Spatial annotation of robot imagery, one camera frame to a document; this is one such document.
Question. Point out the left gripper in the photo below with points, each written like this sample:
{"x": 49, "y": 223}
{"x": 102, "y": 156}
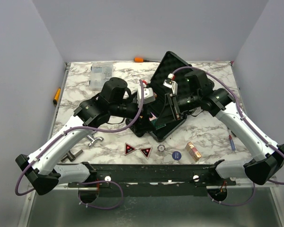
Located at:
{"x": 143, "y": 125}

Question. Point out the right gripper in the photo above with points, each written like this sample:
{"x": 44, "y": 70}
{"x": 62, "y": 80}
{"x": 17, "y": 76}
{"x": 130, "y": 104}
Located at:
{"x": 171, "y": 111}

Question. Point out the white poker chip stack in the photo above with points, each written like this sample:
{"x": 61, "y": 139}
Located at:
{"x": 160, "y": 150}

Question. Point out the green chip stack front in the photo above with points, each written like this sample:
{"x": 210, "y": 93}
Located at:
{"x": 158, "y": 126}

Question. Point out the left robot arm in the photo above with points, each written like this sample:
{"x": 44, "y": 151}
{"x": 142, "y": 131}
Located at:
{"x": 42, "y": 167}

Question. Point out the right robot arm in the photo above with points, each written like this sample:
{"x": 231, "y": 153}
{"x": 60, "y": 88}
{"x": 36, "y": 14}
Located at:
{"x": 267, "y": 155}

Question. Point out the black poker set case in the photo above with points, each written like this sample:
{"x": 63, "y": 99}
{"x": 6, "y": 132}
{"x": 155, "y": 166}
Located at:
{"x": 179, "y": 91}

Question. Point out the red playing card deck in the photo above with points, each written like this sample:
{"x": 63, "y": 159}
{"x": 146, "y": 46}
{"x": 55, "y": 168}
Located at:
{"x": 153, "y": 117}

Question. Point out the right all-in triangle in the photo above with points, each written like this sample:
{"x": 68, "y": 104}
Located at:
{"x": 146, "y": 151}

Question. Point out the all-in triangle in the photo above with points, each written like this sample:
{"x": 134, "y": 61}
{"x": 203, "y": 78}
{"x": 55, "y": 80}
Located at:
{"x": 128, "y": 149}
{"x": 146, "y": 151}

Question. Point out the left all-in triangle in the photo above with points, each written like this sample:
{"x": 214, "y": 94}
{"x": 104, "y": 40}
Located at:
{"x": 128, "y": 149}

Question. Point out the blue small blind button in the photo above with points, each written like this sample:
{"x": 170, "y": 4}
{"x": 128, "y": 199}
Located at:
{"x": 176, "y": 155}

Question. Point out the chrome metal fitting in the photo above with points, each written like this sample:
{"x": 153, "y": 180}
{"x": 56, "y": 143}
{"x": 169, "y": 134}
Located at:
{"x": 92, "y": 139}

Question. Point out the orange screwdriver at back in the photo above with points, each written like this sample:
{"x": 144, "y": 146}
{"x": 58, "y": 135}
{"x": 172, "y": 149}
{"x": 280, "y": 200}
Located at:
{"x": 141, "y": 60}

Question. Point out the clear plastic screw box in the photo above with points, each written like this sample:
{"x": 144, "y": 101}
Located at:
{"x": 100, "y": 72}

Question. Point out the blue red pen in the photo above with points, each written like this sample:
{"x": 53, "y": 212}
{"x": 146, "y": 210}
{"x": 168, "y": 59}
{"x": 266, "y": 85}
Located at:
{"x": 231, "y": 140}

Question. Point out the dark metal clamp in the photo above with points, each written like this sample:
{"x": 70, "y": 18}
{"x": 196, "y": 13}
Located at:
{"x": 70, "y": 156}

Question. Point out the orange tool at left edge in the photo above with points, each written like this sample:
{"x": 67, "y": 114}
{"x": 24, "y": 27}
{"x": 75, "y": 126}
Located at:
{"x": 56, "y": 97}

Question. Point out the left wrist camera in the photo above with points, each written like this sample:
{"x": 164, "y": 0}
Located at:
{"x": 146, "y": 94}

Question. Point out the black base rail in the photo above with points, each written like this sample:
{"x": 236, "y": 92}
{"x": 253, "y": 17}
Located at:
{"x": 106, "y": 180}

